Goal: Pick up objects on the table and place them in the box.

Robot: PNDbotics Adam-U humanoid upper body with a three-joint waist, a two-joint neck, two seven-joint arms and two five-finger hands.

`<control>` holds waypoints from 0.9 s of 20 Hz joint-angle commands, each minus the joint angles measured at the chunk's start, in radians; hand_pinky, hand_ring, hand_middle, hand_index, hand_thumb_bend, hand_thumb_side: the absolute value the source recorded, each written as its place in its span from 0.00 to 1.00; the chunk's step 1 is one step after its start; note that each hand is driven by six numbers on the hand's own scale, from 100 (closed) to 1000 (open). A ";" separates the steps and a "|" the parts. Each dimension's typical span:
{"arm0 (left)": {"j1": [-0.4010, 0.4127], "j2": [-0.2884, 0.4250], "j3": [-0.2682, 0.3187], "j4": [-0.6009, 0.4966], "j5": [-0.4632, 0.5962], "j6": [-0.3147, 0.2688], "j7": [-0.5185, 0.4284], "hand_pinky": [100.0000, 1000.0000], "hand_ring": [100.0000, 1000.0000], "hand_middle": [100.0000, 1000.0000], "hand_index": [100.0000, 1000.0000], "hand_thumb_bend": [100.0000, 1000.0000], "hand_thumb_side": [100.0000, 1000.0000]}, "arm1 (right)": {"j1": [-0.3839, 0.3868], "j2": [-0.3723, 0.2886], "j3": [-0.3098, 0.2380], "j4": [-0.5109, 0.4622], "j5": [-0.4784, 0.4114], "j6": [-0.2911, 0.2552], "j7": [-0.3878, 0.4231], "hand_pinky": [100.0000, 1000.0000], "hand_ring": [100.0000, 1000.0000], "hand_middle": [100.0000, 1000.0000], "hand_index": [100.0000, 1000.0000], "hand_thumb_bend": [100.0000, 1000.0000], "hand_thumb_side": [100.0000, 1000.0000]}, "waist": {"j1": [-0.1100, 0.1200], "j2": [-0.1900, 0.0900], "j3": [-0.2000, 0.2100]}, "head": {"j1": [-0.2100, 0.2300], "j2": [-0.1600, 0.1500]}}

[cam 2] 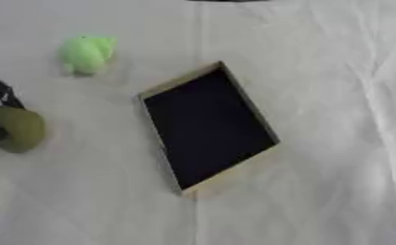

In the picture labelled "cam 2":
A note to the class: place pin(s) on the tan cardboard box black inside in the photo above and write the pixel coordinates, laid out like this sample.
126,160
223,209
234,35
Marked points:
207,127

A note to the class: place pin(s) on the light green soft toy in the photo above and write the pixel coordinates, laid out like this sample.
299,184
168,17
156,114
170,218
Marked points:
86,55

